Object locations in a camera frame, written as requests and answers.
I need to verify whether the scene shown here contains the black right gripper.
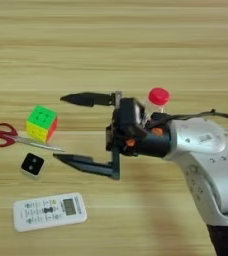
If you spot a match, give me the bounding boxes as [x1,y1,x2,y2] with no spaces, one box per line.
[52,113,172,181]

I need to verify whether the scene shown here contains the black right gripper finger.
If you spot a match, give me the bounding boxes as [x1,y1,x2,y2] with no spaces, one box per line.
[59,90,123,108]

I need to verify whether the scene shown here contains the small black white cube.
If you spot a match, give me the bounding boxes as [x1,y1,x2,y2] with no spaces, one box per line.
[19,152,46,180]

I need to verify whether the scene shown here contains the white remote control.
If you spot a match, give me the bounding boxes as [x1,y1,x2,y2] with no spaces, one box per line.
[12,191,88,233]

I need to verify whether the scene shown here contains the clear bottle red cap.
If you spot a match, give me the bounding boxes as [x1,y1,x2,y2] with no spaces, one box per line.
[139,87,171,125]

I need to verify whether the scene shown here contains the small black white-label box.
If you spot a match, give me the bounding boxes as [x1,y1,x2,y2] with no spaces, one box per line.
[114,97,148,134]

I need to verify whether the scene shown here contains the green yellow puzzle cube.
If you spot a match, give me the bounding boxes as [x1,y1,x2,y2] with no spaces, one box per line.
[25,104,59,144]

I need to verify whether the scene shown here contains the red handled scissors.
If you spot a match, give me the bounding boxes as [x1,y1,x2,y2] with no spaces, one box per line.
[0,122,66,153]

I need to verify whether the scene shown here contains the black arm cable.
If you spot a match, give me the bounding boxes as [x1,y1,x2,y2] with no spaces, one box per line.
[152,108,228,126]

